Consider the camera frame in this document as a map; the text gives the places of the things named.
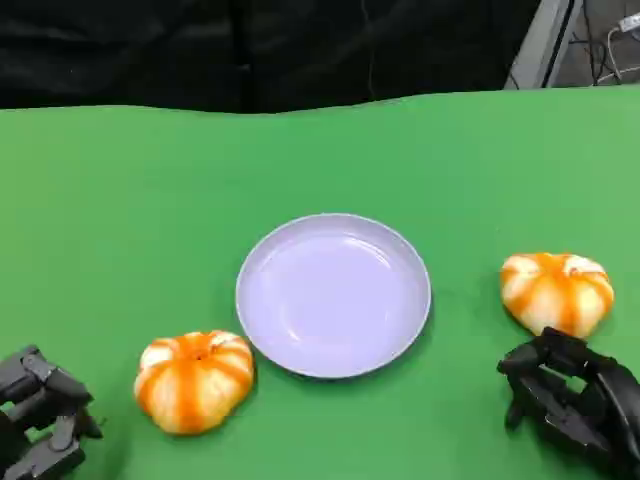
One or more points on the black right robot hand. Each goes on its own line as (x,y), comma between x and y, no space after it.
(590,415)

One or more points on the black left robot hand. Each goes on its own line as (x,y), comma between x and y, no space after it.
(35,385)

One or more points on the orange and white bread roll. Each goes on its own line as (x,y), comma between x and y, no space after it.
(195,385)
(555,295)

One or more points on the green table cloth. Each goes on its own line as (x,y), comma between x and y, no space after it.
(150,200)

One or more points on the lilac plate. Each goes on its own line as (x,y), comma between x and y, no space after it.
(332,300)

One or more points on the black backdrop curtain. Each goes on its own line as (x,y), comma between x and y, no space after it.
(200,50)

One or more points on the grey metal frame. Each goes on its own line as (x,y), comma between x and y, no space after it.
(545,45)

